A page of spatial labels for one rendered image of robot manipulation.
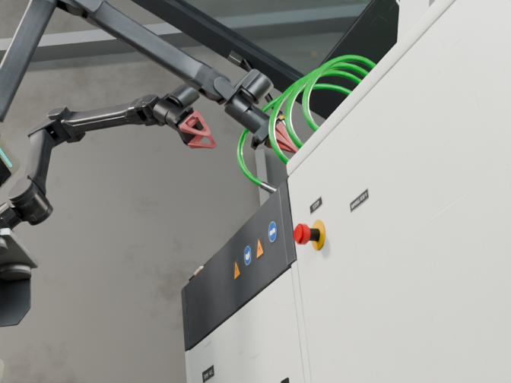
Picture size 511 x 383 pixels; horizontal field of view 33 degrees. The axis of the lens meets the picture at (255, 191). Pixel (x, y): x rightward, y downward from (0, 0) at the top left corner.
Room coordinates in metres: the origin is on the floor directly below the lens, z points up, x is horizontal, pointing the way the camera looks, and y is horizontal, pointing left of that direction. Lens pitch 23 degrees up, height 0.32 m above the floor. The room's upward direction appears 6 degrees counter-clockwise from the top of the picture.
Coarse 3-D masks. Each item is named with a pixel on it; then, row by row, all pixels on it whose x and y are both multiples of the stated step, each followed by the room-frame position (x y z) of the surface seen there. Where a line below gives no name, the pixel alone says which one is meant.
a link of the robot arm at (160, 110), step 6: (168, 96) 2.04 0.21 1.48; (162, 102) 2.03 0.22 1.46; (168, 102) 2.03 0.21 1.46; (174, 102) 2.05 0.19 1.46; (156, 108) 2.03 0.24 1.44; (162, 108) 2.02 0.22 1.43; (168, 108) 2.02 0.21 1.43; (180, 108) 2.05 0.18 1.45; (156, 114) 2.04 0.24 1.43; (162, 114) 2.03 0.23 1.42; (162, 120) 2.04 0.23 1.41
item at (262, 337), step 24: (288, 288) 1.50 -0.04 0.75; (240, 312) 1.73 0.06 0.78; (264, 312) 1.62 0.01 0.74; (288, 312) 1.51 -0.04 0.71; (216, 336) 1.88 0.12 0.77; (240, 336) 1.74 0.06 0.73; (264, 336) 1.63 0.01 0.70; (288, 336) 1.52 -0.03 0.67; (192, 360) 2.05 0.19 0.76; (216, 360) 1.89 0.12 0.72; (240, 360) 1.75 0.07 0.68; (264, 360) 1.64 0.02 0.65; (288, 360) 1.53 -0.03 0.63
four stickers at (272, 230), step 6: (270, 228) 1.55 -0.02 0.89; (276, 228) 1.52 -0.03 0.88; (270, 234) 1.55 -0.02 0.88; (276, 234) 1.52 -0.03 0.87; (258, 240) 1.61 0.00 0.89; (270, 240) 1.55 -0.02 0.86; (246, 246) 1.67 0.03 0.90; (258, 246) 1.61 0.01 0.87; (246, 252) 1.67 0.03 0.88; (258, 252) 1.61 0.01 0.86; (246, 258) 1.67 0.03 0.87; (234, 264) 1.74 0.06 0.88; (246, 264) 1.67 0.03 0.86; (234, 270) 1.74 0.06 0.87; (234, 276) 1.74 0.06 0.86
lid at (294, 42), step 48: (144, 0) 2.06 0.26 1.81; (192, 0) 2.02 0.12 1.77; (240, 0) 1.97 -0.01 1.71; (288, 0) 1.91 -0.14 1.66; (336, 0) 1.86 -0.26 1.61; (384, 0) 1.79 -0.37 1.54; (240, 48) 2.13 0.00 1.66; (288, 48) 2.09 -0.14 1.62; (336, 48) 2.01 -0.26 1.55; (384, 48) 1.95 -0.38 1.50; (336, 96) 2.19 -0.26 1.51
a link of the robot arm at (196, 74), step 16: (80, 0) 1.61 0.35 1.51; (96, 0) 1.62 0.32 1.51; (80, 16) 1.71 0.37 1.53; (96, 16) 1.66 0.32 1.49; (112, 16) 1.67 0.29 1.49; (112, 32) 1.69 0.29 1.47; (128, 32) 1.69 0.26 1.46; (144, 32) 1.70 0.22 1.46; (144, 48) 1.72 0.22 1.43; (160, 48) 1.73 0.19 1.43; (176, 48) 1.74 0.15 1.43; (160, 64) 1.75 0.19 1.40; (176, 64) 1.75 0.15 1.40; (192, 64) 1.76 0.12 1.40; (192, 80) 1.77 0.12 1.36; (208, 80) 1.78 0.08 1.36; (208, 96) 1.83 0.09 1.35
